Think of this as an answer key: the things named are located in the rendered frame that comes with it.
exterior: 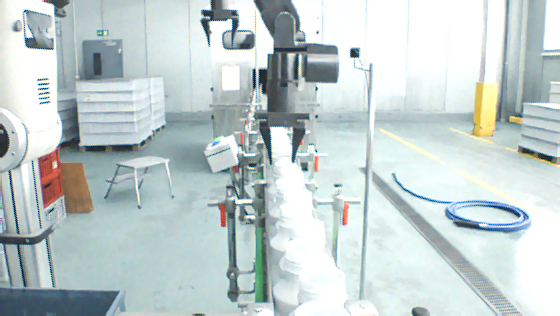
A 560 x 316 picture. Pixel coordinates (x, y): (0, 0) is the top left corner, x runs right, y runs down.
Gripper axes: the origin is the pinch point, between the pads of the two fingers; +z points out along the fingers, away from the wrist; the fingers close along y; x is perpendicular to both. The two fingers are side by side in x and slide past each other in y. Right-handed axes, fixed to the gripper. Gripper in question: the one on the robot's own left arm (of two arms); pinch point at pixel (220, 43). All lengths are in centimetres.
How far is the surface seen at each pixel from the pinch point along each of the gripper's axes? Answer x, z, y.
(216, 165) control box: 3.4, 34.1, 1.6
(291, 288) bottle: 88, 27, -14
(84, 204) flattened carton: -261, 130, 158
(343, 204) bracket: 46, 32, -27
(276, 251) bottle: 77, 28, -13
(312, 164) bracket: 0.1, 34.6, -26.2
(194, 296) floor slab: -109, 139, 30
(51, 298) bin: 56, 47, 27
